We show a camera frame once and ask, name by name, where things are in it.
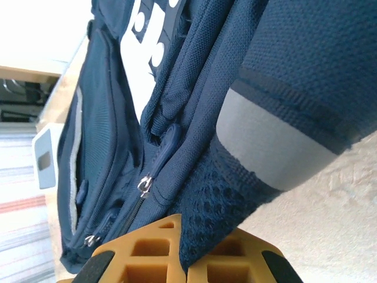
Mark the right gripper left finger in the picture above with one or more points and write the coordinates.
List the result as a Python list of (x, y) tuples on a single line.
[(147, 265)]

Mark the grey white tissue box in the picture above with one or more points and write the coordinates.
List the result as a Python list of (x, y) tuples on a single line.
[(44, 177)]

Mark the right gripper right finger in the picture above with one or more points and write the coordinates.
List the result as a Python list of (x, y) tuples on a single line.
[(235, 265)]

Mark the navy blue backpack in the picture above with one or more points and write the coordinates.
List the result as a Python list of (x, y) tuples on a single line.
[(294, 59)]

